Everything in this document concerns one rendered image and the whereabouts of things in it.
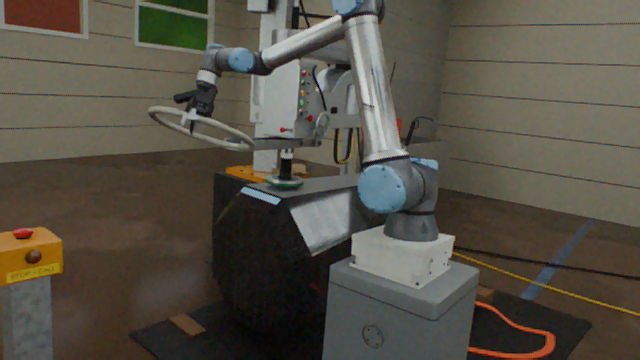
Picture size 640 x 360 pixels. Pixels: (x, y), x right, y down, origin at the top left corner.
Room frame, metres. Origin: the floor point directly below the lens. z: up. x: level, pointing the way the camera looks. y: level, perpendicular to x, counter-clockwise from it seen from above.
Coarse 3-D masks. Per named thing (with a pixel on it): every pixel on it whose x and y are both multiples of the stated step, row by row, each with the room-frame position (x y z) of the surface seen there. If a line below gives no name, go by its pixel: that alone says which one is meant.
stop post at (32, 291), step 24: (0, 240) 0.95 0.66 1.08; (24, 240) 0.96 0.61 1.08; (48, 240) 0.97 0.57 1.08; (0, 264) 0.90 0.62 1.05; (24, 264) 0.93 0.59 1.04; (48, 264) 0.96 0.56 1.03; (0, 288) 0.97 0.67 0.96; (24, 288) 0.94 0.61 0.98; (48, 288) 0.98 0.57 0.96; (24, 312) 0.94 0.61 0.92; (48, 312) 0.98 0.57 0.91; (24, 336) 0.94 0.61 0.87; (48, 336) 0.98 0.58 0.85
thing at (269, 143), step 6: (252, 138) 2.49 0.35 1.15; (258, 138) 2.53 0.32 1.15; (264, 138) 2.57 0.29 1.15; (270, 138) 2.62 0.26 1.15; (276, 138) 2.66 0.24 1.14; (246, 144) 2.28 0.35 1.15; (258, 144) 2.36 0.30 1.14; (264, 144) 2.40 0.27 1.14; (270, 144) 2.44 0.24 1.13; (276, 144) 2.48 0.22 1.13; (282, 144) 2.53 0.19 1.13; (288, 144) 2.58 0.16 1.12; (294, 144) 2.63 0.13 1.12; (300, 144) 2.67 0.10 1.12; (306, 144) 2.73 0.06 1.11; (312, 144) 2.79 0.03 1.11; (318, 144) 2.78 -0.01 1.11; (240, 150) 2.26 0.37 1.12; (252, 150) 2.32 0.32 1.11
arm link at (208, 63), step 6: (210, 48) 1.95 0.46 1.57; (216, 48) 1.95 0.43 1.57; (222, 48) 1.96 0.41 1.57; (204, 54) 1.96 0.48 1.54; (210, 54) 1.93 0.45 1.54; (204, 60) 1.94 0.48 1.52; (210, 60) 1.92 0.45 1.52; (204, 66) 1.92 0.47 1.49; (210, 66) 1.92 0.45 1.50; (216, 66) 1.92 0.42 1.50; (216, 72) 1.93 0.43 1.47
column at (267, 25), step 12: (276, 0) 3.50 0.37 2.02; (288, 0) 3.51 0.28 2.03; (276, 12) 3.50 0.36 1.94; (288, 12) 3.53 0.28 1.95; (264, 24) 3.51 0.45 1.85; (288, 24) 3.55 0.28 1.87; (264, 36) 3.51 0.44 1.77; (264, 48) 3.51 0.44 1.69; (264, 156) 3.50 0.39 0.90; (276, 156) 3.48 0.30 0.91; (264, 168) 3.50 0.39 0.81
